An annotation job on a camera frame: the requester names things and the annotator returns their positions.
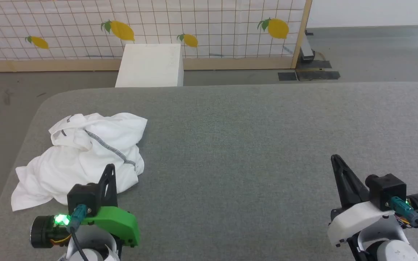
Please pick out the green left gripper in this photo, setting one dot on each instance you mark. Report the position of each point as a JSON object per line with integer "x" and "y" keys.
{"x": 118, "y": 223}

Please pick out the dark floor mat under foot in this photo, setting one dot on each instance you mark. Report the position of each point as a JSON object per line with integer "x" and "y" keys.
{"x": 319, "y": 64}

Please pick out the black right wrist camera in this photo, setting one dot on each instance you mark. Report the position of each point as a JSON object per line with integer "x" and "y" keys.
{"x": 386, "y": 190}

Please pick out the metal screen foot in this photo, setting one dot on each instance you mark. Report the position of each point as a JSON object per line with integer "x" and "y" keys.
{"x": 307, "y": 50}

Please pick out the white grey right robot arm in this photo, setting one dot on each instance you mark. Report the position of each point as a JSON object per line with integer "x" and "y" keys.
{"x": 394, "y": 250}

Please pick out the long black floor mat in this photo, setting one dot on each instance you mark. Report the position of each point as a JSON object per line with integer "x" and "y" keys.
{"x": 318, "y": 75}

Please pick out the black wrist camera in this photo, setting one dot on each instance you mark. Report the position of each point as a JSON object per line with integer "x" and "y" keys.
{"x": 82, "y": 197}
{"x": 386, "y": 190}

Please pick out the lemon print wood-framed screen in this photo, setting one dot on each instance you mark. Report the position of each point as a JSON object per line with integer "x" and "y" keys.
{"x": 212, "y": 21}

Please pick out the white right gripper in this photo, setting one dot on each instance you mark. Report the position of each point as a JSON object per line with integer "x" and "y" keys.
{"x": 357, "y": 219}

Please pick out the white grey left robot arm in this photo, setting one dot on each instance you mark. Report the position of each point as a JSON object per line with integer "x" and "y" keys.
{"x": 42, "y": 232}

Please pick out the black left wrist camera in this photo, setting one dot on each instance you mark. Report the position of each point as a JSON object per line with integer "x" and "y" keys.
{"x": 82, "y": 197}

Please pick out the small black floor mat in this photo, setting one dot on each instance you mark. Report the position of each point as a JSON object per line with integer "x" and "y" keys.
{"x": 287, "y": 76}

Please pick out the white box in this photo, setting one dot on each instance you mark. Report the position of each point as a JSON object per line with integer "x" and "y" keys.
{"x": 147, "y": 65}

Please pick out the white long-sleeve shirt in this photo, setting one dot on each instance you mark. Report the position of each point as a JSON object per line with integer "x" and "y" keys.
{"x": 67, "y": 163}

